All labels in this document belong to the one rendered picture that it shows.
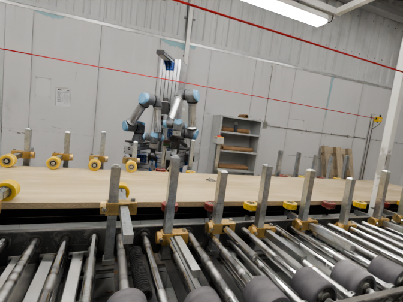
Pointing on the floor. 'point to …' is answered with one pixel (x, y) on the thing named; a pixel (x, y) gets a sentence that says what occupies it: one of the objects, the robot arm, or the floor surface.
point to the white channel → (393, 112)
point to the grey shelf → (237, 140)
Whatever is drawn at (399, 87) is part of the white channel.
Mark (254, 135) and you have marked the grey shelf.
